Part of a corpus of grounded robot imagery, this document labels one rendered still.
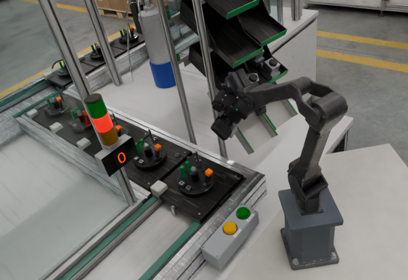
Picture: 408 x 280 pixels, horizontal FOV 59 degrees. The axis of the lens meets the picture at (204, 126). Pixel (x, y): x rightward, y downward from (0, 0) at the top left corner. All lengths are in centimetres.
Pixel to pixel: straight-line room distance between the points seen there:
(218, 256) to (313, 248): 28
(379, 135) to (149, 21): 193
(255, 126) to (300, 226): 49
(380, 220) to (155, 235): 74
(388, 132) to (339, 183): 169
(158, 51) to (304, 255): 132
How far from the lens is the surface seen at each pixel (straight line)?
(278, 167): 148
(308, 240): 111
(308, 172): 96
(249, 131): 138
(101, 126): 107
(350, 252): 125
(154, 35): 199
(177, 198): 128
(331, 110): 79
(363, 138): 300
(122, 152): 113
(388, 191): 144
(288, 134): 163
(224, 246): 114
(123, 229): 129
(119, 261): 126
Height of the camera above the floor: 189
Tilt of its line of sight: 36 degrees down
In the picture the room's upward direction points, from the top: 12 degrees counter-clockwise
